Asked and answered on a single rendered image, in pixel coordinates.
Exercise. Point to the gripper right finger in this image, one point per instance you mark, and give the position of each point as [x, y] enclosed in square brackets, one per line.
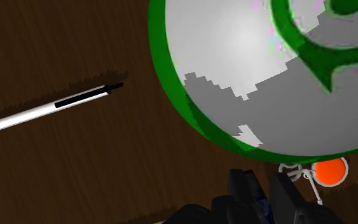
[285, 198]

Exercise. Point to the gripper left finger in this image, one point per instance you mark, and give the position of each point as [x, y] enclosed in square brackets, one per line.
[242, 189]

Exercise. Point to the orange round white-rimmed toy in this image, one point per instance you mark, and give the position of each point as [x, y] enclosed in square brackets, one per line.
[330, 172]

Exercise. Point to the green-rimmed white bowl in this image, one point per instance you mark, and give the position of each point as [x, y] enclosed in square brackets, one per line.
[237, 46]

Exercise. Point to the white pen with black clip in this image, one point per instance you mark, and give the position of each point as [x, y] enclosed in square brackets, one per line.
[26, 114]

